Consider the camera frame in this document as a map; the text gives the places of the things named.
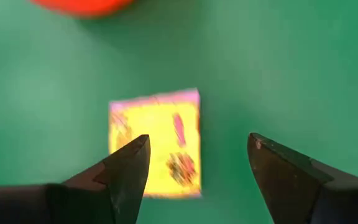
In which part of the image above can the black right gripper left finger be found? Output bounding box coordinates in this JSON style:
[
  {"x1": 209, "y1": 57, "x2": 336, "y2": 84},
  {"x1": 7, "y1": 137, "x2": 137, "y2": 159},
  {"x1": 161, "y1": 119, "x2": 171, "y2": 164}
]
[{"x1": 0, "y1": 134, "x2": 151, "y2": 224}]

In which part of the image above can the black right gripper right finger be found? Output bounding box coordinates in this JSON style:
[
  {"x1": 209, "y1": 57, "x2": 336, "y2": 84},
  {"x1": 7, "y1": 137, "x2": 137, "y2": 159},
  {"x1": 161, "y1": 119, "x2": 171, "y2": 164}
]
[{"x1": 247, "y1": 133, "x2": 358, "y2": 224}]

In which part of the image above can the yellow candy packet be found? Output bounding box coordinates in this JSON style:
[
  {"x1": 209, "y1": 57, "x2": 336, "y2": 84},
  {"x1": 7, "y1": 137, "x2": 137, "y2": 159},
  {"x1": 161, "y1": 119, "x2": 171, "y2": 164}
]
[{"x1": 108, "y1": 88, "x2": 202, "y2": 199}]

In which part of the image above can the orange pumpkin face bucket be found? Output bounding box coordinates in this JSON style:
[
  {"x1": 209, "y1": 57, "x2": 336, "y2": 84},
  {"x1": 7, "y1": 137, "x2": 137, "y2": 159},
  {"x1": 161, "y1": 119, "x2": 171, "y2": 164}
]
[{"x1": 28, "y1": 0, "x2": 135, "y2": 19}]

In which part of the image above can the green table mat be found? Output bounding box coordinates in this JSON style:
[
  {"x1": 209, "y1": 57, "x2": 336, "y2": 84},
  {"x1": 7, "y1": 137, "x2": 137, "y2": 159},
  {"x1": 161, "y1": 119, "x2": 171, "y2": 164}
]
[{"x1": 0, "y1": 0, "x2": 358, "y2": 224}]

